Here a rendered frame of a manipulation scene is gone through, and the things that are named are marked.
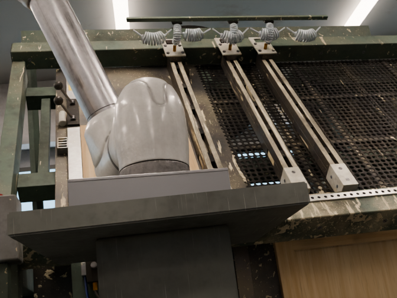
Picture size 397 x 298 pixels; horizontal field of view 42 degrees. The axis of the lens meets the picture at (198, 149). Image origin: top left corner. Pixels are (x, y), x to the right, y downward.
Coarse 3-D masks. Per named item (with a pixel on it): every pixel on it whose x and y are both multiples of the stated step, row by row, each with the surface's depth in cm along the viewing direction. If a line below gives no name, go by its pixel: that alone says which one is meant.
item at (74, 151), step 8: (72, 96) 231; (72, 128) 212; (72, 136) 208; (72, 144) 203; (80, 144) 204; (72, 152) 199; (80, 152) 200; (72, 160) 195; (80, 160) 196; (72, 168) 192; (80, 168) 192; (72, 176) 188; (80, 176) 188
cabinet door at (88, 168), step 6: (84, 126) 217; (84, 138) 210; (84, 144) 207; (84, 150) 204; (192, 150) 210; (84, 156) 201; (90, 156) 202; (192, 156) 206; (84, 162) 198; (90, 162) 199; (192, 162) 203; (84, 168) 196; (90, 168) 196; (192, 168) 200; (198, 168) 201; (84, 174) 192; (90, 174) 193
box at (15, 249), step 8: (0, 200) 143; (8, 200) 144; (16, 200) 144; (0, 208) 143; (8, 208) 143; (16, 208) 144; (0, 216) 142; (0, 224) 141; (0, 232) 141; (0, 240) 140; (8, 240) 140; (0, 248) 139; (8, 248) 140; (16, 248) 140; (0, 256) 139; (8, 256) 139; (16, 256) 140
